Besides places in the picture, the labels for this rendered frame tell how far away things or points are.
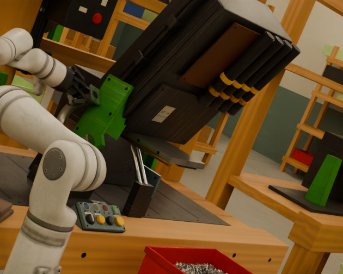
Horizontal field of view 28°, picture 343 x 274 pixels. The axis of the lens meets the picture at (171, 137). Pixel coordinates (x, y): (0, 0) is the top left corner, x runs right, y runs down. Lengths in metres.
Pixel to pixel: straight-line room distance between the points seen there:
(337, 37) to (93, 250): 10.42
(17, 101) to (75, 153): 0.21
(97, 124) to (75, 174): 0.82
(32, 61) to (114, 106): 0.29
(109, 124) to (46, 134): 0.68
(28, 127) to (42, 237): 0.23
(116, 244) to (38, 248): 0.65
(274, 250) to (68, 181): 1.41
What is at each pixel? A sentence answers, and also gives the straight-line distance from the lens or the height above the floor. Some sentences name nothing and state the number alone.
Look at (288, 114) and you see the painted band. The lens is 12.18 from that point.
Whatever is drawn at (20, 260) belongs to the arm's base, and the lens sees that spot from 1.31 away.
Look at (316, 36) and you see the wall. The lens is 12.27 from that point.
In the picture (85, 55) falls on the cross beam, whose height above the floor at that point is 1.26.
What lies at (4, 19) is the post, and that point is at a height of 1.30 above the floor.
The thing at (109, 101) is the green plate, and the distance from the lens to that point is 2.04.
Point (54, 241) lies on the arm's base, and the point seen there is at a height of 1.03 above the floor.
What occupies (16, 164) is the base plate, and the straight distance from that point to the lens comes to 2.18.
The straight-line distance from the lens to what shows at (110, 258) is 1.92.
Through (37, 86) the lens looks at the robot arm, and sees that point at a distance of 1.98.
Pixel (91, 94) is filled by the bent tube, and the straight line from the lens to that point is 2.04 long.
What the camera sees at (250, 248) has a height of 0.88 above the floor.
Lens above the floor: 1.47
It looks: 8 degrees down
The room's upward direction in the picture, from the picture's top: 23 degrees clockwise
